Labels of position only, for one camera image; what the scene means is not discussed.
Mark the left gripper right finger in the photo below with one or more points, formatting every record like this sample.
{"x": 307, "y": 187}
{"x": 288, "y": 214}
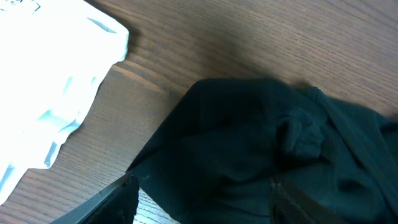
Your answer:
{"x": 289, "y": 205}

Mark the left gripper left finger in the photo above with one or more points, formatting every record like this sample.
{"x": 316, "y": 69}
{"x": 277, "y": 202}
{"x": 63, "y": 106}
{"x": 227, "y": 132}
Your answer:
{"x": 115, "y": 204}

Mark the black t-shirt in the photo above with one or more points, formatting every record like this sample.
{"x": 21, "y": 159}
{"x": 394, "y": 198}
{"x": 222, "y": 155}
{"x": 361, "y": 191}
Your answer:
{"x": 213, "y": 157}

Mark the folded white pixel-print t-shirt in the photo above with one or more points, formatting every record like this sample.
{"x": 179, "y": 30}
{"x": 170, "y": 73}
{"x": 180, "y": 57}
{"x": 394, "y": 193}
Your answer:
{"x": 54, "y": 56}

